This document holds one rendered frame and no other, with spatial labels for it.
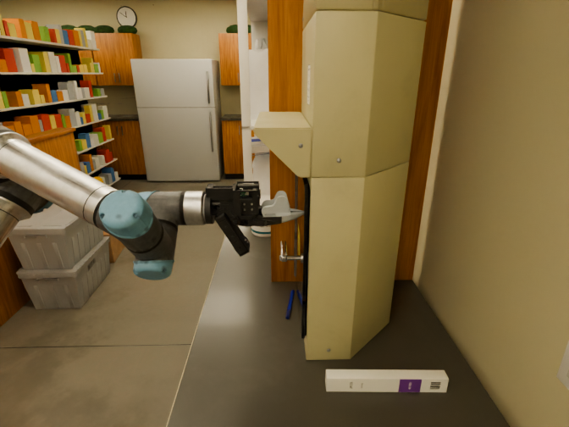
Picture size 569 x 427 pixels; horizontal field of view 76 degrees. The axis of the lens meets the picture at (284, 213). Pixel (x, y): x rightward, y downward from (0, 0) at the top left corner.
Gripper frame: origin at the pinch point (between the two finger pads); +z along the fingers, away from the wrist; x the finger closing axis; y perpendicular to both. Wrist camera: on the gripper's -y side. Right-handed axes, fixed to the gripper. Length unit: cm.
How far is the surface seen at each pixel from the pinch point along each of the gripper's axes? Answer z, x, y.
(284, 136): -2.9, -4.5, 18.3
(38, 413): -126, 63, -131
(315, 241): 3.7, -4.5, -4.3
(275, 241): -4.9, 32.5, -21.6
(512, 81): 46, 5, 28
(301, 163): 0.5, -4.5, 13.0
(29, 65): -243, 313, 37
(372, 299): 19.3, 1.3, -23.3
